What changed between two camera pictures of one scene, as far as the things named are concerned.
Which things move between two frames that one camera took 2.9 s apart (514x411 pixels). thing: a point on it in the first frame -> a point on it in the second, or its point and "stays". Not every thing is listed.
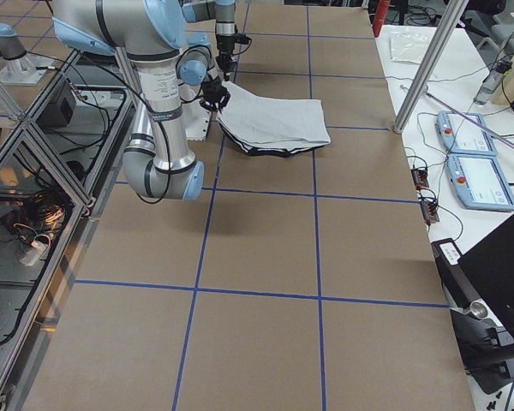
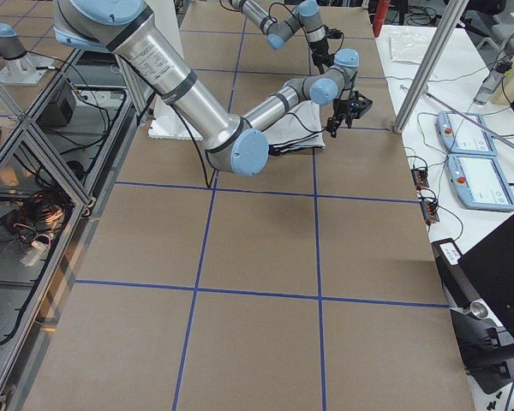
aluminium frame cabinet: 44,174 stays
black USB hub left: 420,178 stays
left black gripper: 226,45 -> 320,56
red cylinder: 379,15 stays
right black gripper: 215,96 -> 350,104
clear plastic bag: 409,47 stays
